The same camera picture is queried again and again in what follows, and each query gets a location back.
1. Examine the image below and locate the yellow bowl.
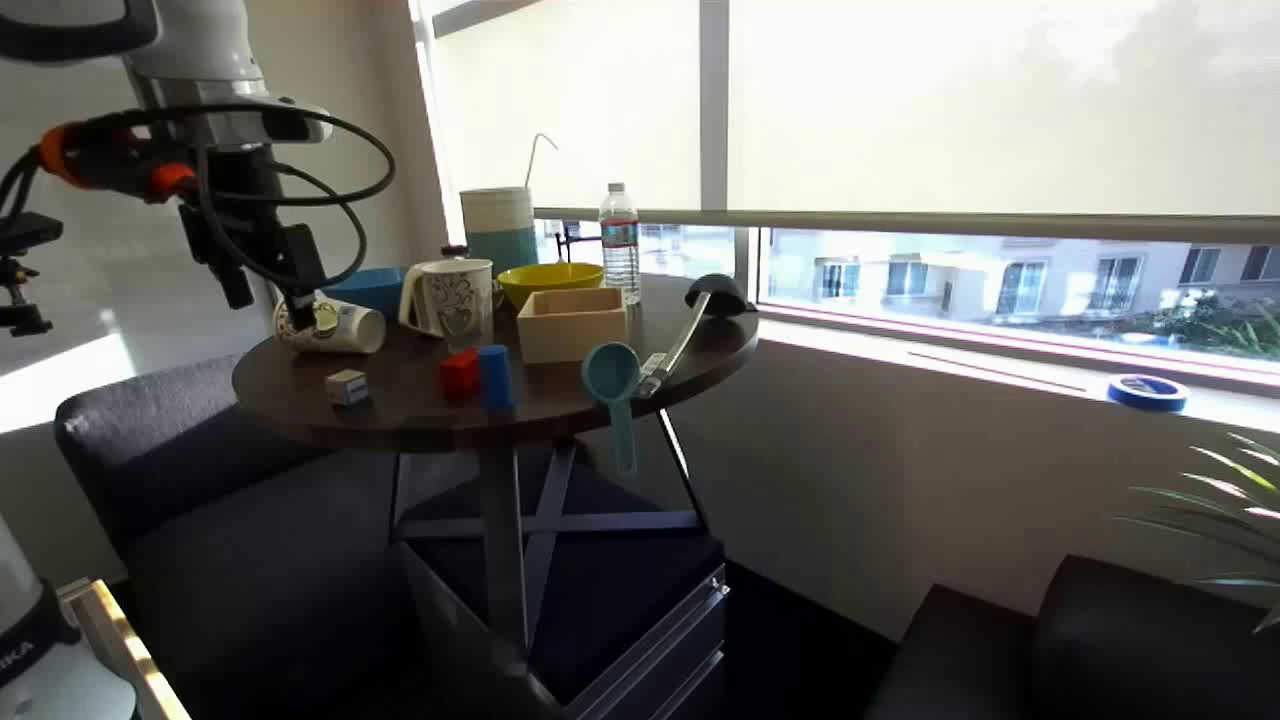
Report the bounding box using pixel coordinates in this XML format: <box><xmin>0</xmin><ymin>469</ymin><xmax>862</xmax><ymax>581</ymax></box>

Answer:
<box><xmin>496</xmin><ymin>264</ymin><xmax>605</xmax><ymax>314</ymax></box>

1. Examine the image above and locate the dark sofa seat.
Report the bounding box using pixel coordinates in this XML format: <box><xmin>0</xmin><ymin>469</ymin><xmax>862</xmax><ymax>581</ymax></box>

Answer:
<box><xmin>51</xmin><ymin>354</ymin><xmax>445</xmax><ymax>720</ymax></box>

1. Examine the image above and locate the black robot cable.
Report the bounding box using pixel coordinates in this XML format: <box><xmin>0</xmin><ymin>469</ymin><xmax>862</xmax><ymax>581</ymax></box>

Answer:
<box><xmin>0</xmin><ymin>99</ymin><xmax>399</xmax><ymax>293</ymax></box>

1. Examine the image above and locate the wooden box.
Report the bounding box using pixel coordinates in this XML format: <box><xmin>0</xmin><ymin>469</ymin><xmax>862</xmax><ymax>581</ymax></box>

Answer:
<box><xmin>515</xmin><ymin>290</ymin><xmax>627</xmax><ymax>364</ymax></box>

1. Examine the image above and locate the white ceramic mug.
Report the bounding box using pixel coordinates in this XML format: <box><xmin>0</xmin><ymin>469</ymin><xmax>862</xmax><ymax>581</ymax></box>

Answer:
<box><xmin>399</xmin><ymin>258</ymin><xmax>491</xmax><ymax>350</ymax></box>

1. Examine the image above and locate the patterned paper cup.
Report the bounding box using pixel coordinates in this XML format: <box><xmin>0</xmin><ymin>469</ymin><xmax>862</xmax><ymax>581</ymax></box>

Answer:
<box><xmin>274</xmin><ymin>295</ymin><xmax>387</xmax><ymax>357</ymax></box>

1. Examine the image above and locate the round wooden table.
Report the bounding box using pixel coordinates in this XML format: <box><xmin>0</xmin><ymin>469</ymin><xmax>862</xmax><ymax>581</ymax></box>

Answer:
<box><xmin>234</xmin><ymin>278</ymin><xmax>756</xmax><ymax>651</ymax></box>

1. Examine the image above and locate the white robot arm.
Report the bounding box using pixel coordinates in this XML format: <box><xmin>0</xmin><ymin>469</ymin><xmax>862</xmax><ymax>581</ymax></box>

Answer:
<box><xmin>0</xmin><ymin>0</ymin><xmax>326</xmax><ymax>328</ymax></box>

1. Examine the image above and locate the blue cylinder block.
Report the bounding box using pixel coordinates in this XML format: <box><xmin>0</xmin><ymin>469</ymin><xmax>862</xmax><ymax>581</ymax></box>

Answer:
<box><xmin>482</xmin><ymin>344</ymin><xmax>515</xmax><ymax>416</ymax></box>

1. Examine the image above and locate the green potted plant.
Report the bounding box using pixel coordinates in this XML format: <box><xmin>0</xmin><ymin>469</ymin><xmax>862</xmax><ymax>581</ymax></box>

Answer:
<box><xmin>1138</xmin><ymin>432</ymin><xmax>1280</xmax><ymax>638</ymax></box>

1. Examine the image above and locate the clear water bottle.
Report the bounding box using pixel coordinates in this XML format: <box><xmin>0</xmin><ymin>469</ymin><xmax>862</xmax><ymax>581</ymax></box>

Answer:
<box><xmin>599</xmin><ymin>180</ymin><xmax>642</xmax><ymax>306</ymax></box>

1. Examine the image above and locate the white green cube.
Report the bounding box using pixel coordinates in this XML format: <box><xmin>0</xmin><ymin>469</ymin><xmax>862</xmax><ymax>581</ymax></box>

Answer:
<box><xmin>326</xmin><ymin>367</ymin><xmax>374</xmax><ymax>410</ymax></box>

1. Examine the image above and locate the black camera tripod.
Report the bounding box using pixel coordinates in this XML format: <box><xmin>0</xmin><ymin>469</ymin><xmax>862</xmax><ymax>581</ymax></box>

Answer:
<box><xmin>0</xmin><ymin>214</ymin><xmax>66</xmax><ymax>335</ymax></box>

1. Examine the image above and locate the blue plastic bowl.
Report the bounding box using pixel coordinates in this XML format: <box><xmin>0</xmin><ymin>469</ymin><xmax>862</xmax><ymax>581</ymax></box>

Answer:
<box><xmin>328</xmin><ymin>267</ymin><xmax>404</xmax><ymax>321</ymax></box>

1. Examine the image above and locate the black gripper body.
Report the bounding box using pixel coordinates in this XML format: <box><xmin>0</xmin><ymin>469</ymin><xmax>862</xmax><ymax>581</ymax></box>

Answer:
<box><xmin>179</xmin><ymin>150</ymin><xmax>300</xmax><ymax>310</ymax></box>

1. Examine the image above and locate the teal measuring scoop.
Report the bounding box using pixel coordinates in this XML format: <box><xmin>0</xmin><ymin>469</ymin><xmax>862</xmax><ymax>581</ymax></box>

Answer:
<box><xmin>579</xmin><ymin>344</ymin><xmax>642</xmax><ymax>478</ymax></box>

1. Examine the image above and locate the red block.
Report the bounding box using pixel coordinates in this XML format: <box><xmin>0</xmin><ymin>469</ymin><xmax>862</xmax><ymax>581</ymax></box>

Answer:
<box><xmin>439</xmin><ymin>354</ymin><xmax>482</xmax><ymax>400</ymax></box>

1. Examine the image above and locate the white and teal cup stack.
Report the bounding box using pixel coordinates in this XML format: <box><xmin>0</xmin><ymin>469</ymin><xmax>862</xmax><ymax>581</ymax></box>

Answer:
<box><xmin>459</xmin><ymin>189</ymin><xmax>538</xmax><ymax>272</ymax></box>

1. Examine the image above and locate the dark ottoman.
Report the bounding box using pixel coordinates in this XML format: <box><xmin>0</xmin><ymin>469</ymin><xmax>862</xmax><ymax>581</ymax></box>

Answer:
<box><xmin>865</xmin><ymin>555</ymin><xmax>1280</xmax><ymax>720</ymax></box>

